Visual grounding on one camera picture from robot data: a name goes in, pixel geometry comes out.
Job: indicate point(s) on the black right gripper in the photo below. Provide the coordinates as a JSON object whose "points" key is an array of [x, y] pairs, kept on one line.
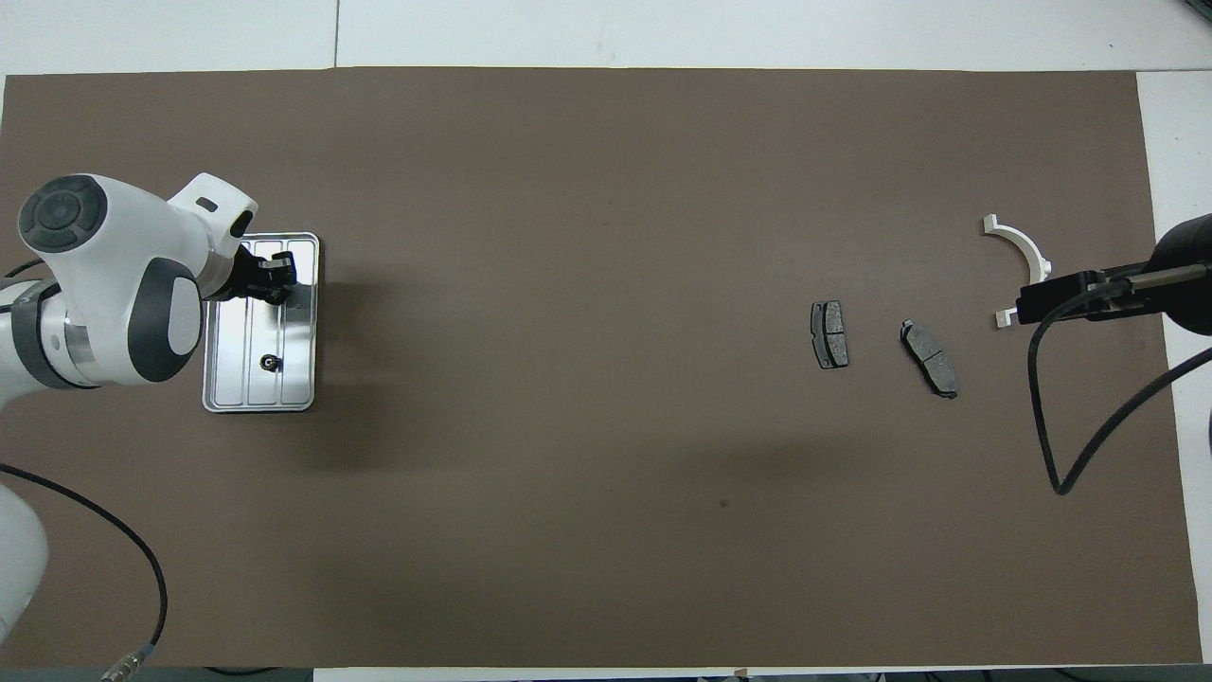
{"points": [[1188, 308]]}

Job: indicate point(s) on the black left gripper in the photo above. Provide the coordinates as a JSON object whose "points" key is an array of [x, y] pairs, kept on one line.
{"points": [[241, 279]]}

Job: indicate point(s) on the small black bearing gear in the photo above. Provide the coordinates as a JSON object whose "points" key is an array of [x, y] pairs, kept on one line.
{"points": [[271, 363]]}

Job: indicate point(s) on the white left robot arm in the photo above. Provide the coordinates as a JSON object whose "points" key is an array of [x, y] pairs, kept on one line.
{"points": [[104, 284]]}

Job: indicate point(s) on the silver metal tray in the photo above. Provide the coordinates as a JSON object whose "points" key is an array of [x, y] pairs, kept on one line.
{"points": [[299, 360]]}

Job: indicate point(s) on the long dark grey brake pad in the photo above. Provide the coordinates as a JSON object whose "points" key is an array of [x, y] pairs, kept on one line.
{"points": [[930, 360]]}

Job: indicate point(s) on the rectangular dark grey brake pad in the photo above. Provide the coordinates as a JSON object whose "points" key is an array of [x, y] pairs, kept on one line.
{"points": [[830, 333]]}

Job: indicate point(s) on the brown table mat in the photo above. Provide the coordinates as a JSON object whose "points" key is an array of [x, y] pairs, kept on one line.
{"points": [[606, 521]]}

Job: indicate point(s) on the white semicircular bracket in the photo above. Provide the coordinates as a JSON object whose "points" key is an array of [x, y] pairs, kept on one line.
{"points": [[1013, 237]]}

